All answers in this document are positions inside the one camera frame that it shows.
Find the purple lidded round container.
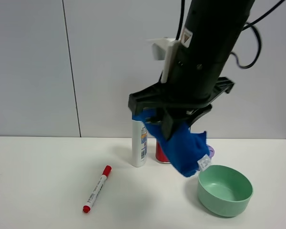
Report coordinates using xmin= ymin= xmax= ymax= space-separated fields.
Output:
xmin=207 ymin=145 xmax=215 ymax=165

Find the green plastic bowl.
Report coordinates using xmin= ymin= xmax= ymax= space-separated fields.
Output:
xmin=197 ymin=165 xmax=253 ymax=218

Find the white bottle with blue cap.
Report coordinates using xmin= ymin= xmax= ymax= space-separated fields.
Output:
xmin=132 ymin=115 xmax=147 ymax=167

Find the blue cloth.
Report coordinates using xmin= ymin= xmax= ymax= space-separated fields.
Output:
xmin=133 ymin=109 xmax=211 ymax=177

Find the red whiteboard marker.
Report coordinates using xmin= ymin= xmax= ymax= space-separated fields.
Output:
xmin=82 ymin=165 xmax=112 ymax=214

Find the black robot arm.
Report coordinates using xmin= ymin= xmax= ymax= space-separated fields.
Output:
xmin=128 ymin=0 xmax=253 ymax=140

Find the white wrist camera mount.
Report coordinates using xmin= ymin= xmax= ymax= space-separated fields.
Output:
xmin=147 ymin=38 xmax=181 ymax=83

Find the black cable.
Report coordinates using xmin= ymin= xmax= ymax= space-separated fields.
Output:
xmin=230 ymin=0 xmax=286 ymax=70

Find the red drink can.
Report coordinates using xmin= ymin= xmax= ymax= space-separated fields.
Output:
xmin=155 ymin=141 xmax=170 ymax=164

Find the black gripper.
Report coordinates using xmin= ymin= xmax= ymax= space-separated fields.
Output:
xmin=128 ymin=40 xmax=235 ymax=140

